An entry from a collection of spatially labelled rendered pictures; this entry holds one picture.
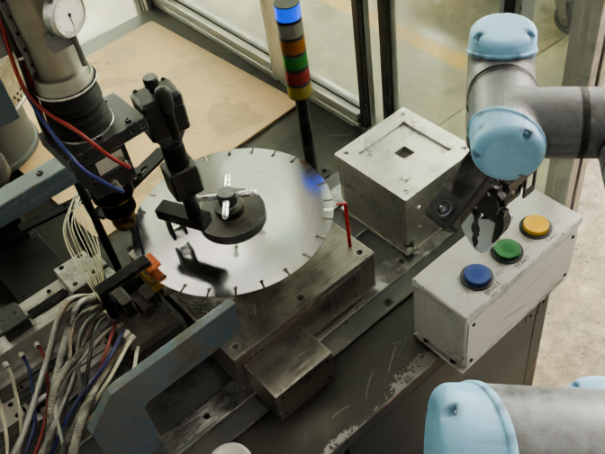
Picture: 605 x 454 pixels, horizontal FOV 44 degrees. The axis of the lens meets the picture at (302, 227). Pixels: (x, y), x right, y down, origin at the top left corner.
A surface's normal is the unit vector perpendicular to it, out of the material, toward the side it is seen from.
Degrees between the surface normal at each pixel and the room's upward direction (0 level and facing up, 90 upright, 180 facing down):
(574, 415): 14
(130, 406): 90
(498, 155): 90
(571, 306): 0
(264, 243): 0
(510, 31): 0
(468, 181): 32
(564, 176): 90
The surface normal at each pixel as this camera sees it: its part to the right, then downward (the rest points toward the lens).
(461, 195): -0.48, -0.28
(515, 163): -0.14, 0.73
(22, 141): 0.94, 0.13
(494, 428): -0.17, -0.64
